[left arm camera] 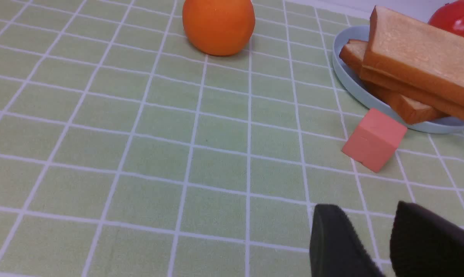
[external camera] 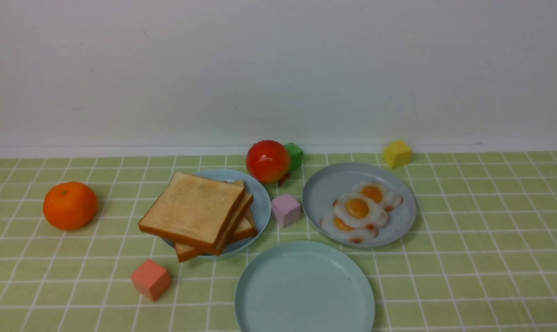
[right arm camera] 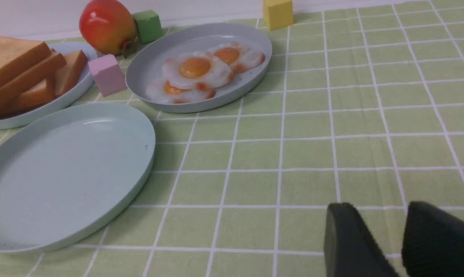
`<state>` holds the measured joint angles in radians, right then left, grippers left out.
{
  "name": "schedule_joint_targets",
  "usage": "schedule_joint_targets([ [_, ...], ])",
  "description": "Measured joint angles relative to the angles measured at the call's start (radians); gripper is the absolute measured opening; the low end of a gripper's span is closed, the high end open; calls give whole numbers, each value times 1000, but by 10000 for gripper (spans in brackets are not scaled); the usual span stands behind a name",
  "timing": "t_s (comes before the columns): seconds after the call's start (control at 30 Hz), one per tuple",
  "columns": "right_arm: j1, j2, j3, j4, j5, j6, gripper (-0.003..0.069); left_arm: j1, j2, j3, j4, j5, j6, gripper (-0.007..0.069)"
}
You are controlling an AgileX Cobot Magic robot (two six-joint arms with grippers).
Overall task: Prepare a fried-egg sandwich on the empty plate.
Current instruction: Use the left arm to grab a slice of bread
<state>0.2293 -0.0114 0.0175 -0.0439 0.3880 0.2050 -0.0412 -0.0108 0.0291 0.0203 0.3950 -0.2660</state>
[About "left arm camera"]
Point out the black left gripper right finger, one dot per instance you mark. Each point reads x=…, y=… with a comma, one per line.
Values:
x=424, y=244

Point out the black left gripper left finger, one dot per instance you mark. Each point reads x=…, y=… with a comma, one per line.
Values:
x=335, y=249

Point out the toast slice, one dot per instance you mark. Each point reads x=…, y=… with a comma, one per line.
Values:
x=415, y=59
x=411, y=111

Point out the pink cube block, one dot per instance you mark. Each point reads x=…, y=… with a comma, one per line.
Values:
x=375, y=140

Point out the light blue bread plate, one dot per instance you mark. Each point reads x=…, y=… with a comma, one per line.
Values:
x=353, y=84

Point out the red tomato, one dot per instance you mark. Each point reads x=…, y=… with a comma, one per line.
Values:
x=449, y=17

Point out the green checkered tablecloth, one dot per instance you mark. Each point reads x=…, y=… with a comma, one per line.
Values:
x=126, y=152

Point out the orange fruit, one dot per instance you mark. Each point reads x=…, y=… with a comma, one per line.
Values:
x=218, y=27

